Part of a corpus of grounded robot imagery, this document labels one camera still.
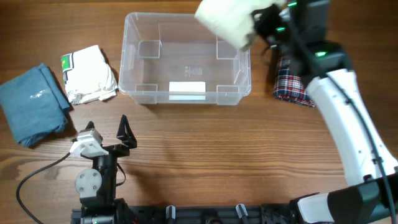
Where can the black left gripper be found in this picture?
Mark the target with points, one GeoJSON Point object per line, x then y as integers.
{"type": "Point", "coordinates": [129, 139]}

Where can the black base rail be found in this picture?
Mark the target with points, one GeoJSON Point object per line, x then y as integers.
{"type": "Point", "coordinates": [264, 214]}

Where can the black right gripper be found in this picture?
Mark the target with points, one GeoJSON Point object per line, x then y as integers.
{"type": "Point", "coordinates": [266, 21]}

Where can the white printed folded t-shirt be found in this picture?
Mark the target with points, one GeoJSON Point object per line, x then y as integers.
{"type": "Point", "coordinates": [87, 76]}

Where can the cream cloth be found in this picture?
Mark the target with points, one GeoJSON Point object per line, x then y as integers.
{"type": "Point", "coordinates": [231, 20]}

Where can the blue folded cloth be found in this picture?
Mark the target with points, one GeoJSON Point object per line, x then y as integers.
{"type": "Point", "coordinates": [34, 106]}

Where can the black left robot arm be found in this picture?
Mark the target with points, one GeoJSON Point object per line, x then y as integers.
{"type": "Point", "coordinates": [97, 186]}

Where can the clear plastic storage container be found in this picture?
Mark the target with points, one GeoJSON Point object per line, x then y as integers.
{"type": "Point", "coordinates": [172, 58]}

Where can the plaid cloth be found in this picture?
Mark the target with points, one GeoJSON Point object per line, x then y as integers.
{"type": "Point", "coordinates": [288, 87]}

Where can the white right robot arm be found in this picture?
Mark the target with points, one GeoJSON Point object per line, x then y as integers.
{"type": "Point", "coordinates": [328, 77]}

